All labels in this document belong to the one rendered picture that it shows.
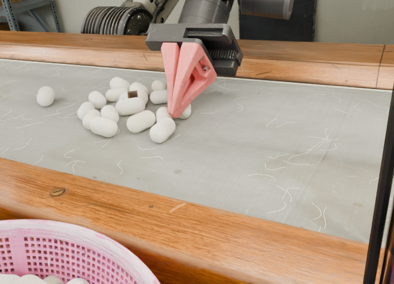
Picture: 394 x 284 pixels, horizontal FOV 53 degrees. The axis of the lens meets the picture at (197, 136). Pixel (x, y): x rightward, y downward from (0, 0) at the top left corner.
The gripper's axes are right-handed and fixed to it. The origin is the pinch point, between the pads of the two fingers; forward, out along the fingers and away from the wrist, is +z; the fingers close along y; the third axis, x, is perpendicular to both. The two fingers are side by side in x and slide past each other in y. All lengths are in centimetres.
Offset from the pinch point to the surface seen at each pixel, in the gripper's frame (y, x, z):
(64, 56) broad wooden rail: -32.1, 11.2, -13.0
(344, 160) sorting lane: 18.4, 0.6, 3.0
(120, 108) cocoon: -7.6, 0.5, 0.4
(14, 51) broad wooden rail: -45.0, 11.1, -13.4
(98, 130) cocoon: -6.9, -2.5, 4.6
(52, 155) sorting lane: -9.8, -4.5, 8.8
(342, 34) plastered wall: -8, 163, -130
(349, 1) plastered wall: -5, 149, -141
